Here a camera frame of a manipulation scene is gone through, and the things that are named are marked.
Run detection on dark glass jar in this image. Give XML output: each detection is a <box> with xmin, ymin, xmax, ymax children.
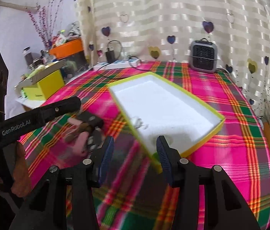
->
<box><xmin>22</xmin><ymin>47</ymin><xmax>33</xmax><ymax>66</ymax></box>

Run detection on purple dried flower branches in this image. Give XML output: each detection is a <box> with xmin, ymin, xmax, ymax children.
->
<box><xmin>27</xmin><ymin>0</ymin><xmax>64</xmax><ymax>50</ymax></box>

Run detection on yellow-green white tray box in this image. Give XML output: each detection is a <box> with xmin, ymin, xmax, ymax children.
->
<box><xmin>107</xmin><ymin>72</ymin><xmax>225</xmax><ymax>173</ymax></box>

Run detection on orange plastic basin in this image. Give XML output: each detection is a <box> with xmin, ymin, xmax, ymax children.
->
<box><xmin>49</xmin><ymin>39</ymin><xmax>84</xmax><ymax>59</ymax></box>

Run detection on black rectangular case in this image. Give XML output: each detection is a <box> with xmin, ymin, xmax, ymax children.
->
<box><xmin>76</xmin><ymin>111</ymin><xmax>104</xmax><ymax>134</ymax></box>

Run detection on yellow cardboard box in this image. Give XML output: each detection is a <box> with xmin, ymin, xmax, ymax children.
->
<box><xmin>23</xmin><ymin>70</ymin><xmax>65</xmax><ymax>101</ymax></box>

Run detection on striped box lid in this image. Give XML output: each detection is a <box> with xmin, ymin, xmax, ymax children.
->
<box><xmin>15</xmin><ymin>60</ymin><xmax>65</xmax><ymax>89</ymax></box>

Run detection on heart patterned cream curtain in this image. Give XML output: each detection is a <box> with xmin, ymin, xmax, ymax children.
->
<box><xmin>74</xmin><ymin>0</ymin><xmax>270</xmax><ymax>125</ymax></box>

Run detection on grey mini fan heater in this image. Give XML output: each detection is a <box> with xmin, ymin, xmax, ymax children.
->
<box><xmin>189</xmin><ymin>38</ymin><xmax>218</xmax><ymax>74</ymax></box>

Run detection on person's left hand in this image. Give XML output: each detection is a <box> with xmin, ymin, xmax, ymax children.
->
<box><xmin>0</xmin><ymin>142</ymin><xmax>31</xmax><ymax>198</ymax></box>

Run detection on pink plaid tablecloth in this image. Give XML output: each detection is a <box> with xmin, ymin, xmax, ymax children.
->
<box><xmin>17</xmin><ymin>61</ymin><xmax>270</xmax><ymax>230</ymax></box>

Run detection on white power strip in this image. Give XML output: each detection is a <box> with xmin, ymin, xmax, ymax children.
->
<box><xmin>93</xmin><ymin>59</ymin><xmax>141</xmax><ymax>71</ymax></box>

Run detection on black power adapter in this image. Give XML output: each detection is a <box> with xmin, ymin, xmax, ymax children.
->
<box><xmin>105</xmin><ymin>48</ymin><xmax>116</xmax><ymax>64</ymax></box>

